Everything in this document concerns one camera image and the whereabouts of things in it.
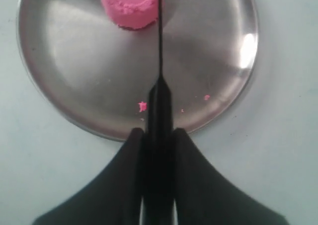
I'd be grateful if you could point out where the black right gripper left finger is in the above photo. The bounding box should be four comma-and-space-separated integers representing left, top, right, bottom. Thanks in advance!
34, 128, 144, 225

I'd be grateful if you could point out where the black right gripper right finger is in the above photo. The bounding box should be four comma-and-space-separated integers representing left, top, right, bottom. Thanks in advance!
173, 129, 288, 225

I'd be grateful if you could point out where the black knife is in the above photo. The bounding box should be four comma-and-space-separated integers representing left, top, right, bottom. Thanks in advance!
142, 0, 174, 225

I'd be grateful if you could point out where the pink dough lump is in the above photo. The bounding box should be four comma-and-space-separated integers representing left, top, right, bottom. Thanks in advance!
101, 0, 158, 30

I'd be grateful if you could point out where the small pink dough crumb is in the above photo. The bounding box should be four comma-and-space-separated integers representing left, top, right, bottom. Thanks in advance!
138, 101, 147, 113

